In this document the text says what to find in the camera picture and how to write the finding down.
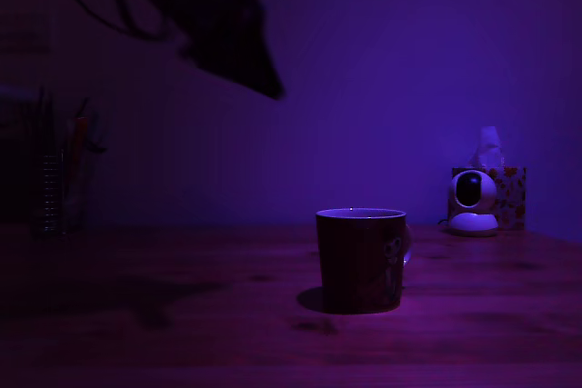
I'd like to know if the dark mug with cartoon print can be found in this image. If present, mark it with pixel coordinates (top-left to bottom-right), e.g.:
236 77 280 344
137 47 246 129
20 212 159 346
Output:
316 208 415 315

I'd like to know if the floral tissue box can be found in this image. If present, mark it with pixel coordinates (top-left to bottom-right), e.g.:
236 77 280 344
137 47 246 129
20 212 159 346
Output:
450 166 527 231

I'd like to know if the small white round camera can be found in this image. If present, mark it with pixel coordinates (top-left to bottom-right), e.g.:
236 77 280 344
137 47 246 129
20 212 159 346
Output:
447 169 500 238

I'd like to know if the white tissue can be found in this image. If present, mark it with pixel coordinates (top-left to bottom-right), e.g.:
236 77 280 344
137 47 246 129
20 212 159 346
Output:
468 125 506 169

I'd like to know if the red kitchen utensil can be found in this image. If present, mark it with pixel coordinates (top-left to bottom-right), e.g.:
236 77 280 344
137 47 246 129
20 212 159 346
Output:
67 115 89 174

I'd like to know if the metal mesh utensil holder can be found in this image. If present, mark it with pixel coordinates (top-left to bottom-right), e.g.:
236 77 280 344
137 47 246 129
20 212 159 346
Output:
34 154 64 238

